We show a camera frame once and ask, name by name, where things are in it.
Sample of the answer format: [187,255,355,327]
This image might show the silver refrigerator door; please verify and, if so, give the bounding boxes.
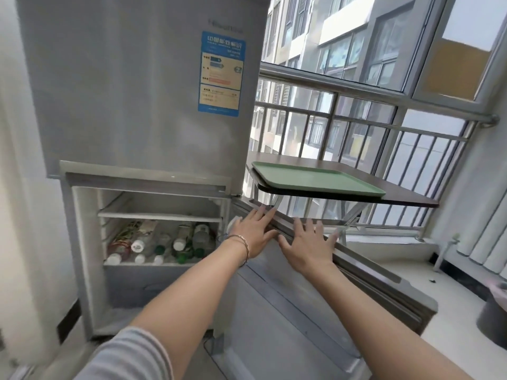
[212,194,439,380]

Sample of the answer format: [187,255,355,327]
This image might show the green plastic tray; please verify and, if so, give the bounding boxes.
[251,161,386,200]

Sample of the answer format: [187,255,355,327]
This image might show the white ribbed radiator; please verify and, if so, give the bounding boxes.
[452,126,507,282]

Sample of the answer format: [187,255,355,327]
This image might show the grey window frame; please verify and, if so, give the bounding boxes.
[259,0,507,115]

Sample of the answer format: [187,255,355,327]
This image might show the white refrigerator shelf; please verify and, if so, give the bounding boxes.
[97,211,223,225]

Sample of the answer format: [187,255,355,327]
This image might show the grey striped sleeve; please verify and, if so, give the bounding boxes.
[77,326,176,380]

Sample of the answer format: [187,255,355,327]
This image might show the person's right forearm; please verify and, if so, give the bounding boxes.
[296,265,482,380]

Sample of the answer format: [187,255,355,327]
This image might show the apartment building outside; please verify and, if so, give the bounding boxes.
[253,0,444,163]

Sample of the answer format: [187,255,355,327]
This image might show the person's left hand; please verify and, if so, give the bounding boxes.
[228,207,280,266]

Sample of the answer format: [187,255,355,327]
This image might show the person's right hand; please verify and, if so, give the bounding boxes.
[277,218,341,276]

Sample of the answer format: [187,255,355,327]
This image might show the blue energy label sticker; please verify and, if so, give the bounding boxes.
[198,31,247,117]

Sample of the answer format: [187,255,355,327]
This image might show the red green labelled drink packet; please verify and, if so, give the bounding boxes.
[107,219,159,255]

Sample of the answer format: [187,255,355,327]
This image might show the brown folding table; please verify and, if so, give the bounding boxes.
[246,151,440,246]

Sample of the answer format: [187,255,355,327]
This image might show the metal window railing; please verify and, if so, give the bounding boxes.
[249,61,500,243]

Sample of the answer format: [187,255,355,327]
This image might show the silver refrigerator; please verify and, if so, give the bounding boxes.
[14,0,274,341]

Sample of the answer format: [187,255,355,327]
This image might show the grey trash bin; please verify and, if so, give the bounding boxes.
[475,281,507,351]

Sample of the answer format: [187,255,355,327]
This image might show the row of plastic bottles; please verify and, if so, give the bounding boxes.
[106,221,218,266]

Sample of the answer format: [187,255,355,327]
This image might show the person's left forearm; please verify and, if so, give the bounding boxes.
[129,238,249,345]

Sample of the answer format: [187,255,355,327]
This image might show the thin gold bracelet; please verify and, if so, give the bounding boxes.
[227,234,250,267]

